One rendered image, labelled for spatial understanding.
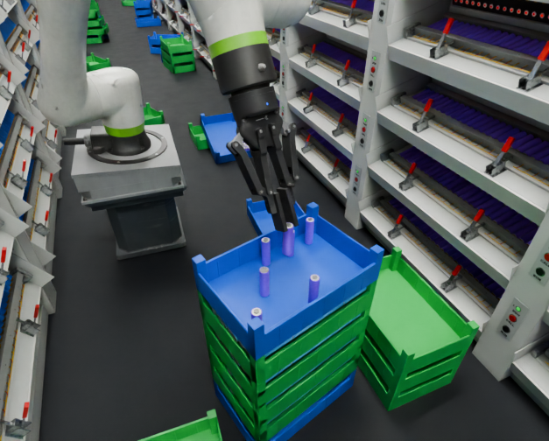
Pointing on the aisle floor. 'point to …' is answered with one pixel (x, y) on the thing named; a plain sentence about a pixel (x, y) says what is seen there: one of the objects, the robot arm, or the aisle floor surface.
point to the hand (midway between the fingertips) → (282, 209)
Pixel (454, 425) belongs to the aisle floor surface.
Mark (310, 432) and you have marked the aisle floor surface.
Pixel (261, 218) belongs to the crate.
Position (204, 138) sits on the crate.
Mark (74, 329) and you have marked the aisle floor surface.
